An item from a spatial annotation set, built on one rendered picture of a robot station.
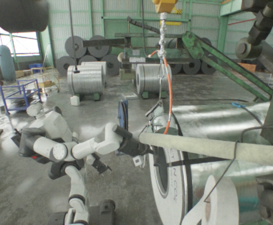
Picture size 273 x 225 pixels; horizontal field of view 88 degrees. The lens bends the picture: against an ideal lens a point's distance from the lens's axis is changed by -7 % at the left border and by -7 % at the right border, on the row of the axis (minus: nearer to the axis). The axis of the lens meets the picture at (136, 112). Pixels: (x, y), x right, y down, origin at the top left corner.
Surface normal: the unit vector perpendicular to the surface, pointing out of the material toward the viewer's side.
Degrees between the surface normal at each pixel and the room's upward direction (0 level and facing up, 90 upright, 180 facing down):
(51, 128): 67
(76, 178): 90
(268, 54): 41
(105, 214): 0
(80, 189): 90
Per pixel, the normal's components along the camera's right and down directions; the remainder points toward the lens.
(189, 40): -0.06, 0.36
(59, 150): -0.27, -0.09
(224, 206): -0.17, -0.61
